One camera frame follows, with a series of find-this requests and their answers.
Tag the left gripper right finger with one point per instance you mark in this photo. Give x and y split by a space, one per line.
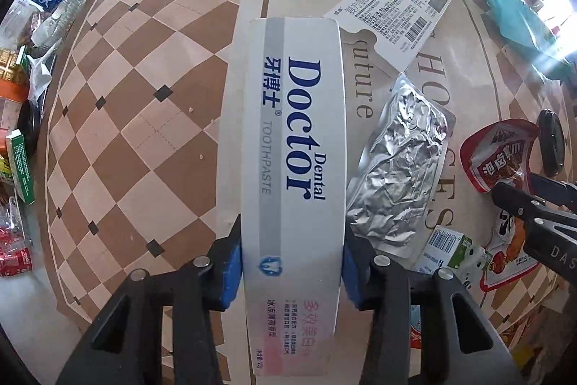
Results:
426 329

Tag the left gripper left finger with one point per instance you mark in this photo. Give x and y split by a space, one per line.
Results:
123 344

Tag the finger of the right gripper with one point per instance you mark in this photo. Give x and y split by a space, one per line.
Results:
558 193
529 206

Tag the black coffee cup lid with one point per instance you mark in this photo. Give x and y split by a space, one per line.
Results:
551 140

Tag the small milk carton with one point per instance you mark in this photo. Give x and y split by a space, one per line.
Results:
446 248

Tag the teal green plastic bag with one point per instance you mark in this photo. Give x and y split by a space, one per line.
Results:
524 31

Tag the white Doctor toothpaste box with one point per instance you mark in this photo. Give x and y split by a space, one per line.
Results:
293 192

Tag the red white snack pouch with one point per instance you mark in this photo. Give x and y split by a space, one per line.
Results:
508 261

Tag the silver foil wrapper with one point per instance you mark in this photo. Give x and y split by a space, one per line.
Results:
398 170

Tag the red cola can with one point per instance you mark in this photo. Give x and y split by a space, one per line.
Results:
15 263

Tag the checkered brown table mat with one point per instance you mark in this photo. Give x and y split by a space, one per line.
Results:
135 166

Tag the white barcode medicine box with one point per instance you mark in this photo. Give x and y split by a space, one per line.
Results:
401 27

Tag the green white small box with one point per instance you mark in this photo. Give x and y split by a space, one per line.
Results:
16 148

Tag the orange box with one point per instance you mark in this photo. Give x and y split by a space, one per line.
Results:
13 91

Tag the water bottle blue label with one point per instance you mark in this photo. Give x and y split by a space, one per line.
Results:
50 24

